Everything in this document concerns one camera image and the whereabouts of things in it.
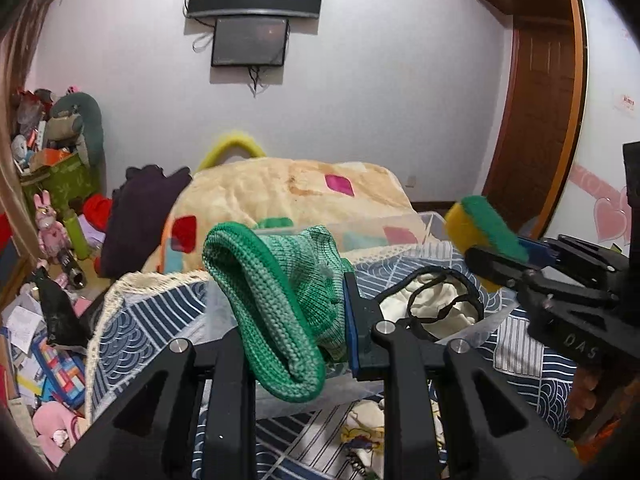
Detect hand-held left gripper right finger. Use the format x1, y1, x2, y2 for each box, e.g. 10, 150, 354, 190
342, 271, 585, 480

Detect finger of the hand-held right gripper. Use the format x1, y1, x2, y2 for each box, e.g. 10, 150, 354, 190
516, 233, 632, 273
464, 245, 621, 311

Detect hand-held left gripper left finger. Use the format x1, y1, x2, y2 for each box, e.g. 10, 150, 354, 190
57, 327, 259, 480

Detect yellow and green sponge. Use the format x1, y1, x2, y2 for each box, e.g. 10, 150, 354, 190
444, 195, 530, 293

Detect green knit hat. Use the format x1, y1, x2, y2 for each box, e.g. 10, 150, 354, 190
202, 221, 355, 402

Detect clear plastic storage box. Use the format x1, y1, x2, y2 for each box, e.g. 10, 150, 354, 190
205, 210, 518, 417

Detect person's right hand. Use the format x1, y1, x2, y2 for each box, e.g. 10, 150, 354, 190
571, 364, 623, 438

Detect white cartoon print cloth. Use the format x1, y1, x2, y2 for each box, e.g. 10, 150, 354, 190
340, 394, 447, 480

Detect blue wave pattern cloth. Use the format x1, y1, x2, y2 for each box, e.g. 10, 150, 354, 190
84, 239, 582, 480

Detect brown wooden door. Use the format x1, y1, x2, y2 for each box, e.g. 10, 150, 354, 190
482, 27, 578, 233

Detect white wardrobe with heart stickers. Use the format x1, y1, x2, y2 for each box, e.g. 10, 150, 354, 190
560, 0, 640, 261

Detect cream blanket with coloured patches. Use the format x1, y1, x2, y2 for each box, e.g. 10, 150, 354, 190
141, 156, 417, 281

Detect pink slipper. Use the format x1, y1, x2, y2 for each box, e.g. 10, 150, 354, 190
31, 401, 86, 468

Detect black plastic bag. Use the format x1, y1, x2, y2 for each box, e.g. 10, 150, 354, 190
27, 266, 93, 348

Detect dark purple garment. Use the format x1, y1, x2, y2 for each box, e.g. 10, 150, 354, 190
99, 165, 193, 278

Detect pile of books and papers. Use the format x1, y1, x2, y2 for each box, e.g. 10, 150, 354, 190
0, 290, 91, 413

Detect black flashlight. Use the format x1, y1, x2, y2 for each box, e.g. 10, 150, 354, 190
56, 251, 87, 288

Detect green bottle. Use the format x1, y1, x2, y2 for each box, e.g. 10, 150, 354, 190
62, 209, 92, 261

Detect red cloth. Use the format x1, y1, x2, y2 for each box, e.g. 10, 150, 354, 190
81, 195, 115, 236

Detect pink bunny toy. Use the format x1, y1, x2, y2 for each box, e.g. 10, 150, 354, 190
33, 191, 72, 268

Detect green storage box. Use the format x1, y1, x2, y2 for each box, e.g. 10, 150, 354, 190
20, 149, 101, 211

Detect grey-green dinosaur plush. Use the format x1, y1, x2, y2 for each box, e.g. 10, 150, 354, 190
44, 91, 106, 168

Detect cream garment with black straps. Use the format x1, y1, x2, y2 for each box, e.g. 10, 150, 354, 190
376, 266, 485, 345

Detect yellow plush ring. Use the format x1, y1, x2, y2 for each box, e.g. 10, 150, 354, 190
196, 131, 268, 173

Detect black hanging cables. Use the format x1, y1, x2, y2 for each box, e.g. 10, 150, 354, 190
248, 66, 271, 99

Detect small black wall monitor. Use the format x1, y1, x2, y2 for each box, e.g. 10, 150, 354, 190
210, 16, 291, 69

